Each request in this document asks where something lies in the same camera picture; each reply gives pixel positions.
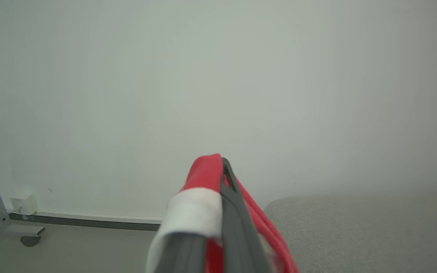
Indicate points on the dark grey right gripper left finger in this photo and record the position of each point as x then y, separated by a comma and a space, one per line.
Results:
182, 256

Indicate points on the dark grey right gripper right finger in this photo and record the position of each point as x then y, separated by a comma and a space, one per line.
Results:
237, 231

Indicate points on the red and white garment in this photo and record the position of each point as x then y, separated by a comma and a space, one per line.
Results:
194, 212

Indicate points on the grey fabric sofa seat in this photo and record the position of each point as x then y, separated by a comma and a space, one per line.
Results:
370, 235

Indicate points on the dark grey baseboard strip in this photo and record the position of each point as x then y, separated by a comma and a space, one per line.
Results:
89, 221

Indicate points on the white wall box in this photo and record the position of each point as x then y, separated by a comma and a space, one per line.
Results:
24, 204

